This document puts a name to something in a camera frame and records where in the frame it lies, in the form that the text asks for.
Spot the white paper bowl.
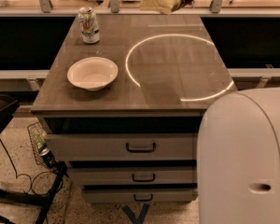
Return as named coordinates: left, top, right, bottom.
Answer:
left=67, top=57, right=119, bottom=91

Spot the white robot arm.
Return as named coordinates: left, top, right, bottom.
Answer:
left=197, top=87, right=280, bottom=224

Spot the drawer black handle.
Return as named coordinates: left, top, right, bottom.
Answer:
left=133, top=194, right=153, bottom=202
left=132, top=174, right=156, bottom=183
left=126, top=143, right=156, bottom=153

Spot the black cable on floor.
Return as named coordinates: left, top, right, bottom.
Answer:
left=0, top=126, right=59, bottom=198

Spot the bottom drawer black handle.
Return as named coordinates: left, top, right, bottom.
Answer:
left=133, top=194, right=153, bottom=202

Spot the grey drawer cabinet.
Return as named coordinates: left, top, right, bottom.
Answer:
left=32, top=14, right=236, bottom=203

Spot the top drawer black handle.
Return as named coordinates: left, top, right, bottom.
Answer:
left=126, top=143, right=156, bottom=153

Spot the black stand leg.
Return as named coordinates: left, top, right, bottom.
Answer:
left=0, top=161, right=67, bottom=224

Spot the green white soda can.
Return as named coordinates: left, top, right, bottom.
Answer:
left=77, top=7, right=100, bottom=44

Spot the wire mesh basket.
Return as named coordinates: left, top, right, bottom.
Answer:
left=27, top=122, right=48, bottom=166

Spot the dark can on floor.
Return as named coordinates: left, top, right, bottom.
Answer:
left=40, top=147, right=56, bottom=169

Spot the middle drawer black handle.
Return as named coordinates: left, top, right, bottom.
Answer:
left=132, top=174, right=156, bottom=183

